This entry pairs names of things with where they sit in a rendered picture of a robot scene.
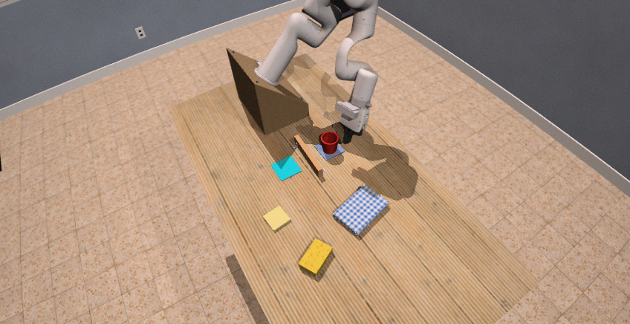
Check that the yellow sponge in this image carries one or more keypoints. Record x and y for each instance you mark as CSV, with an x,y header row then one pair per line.
x,y
315,257

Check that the red cup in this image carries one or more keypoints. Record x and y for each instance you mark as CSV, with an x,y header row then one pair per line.
x,y
329,142

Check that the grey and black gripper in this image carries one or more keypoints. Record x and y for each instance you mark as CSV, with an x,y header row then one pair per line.
x,y
354,126

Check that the yellow sticky-note pad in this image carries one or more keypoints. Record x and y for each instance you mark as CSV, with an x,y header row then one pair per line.
x,y
276,218

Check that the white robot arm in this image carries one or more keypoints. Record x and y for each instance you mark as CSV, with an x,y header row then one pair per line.
x,y
328,15

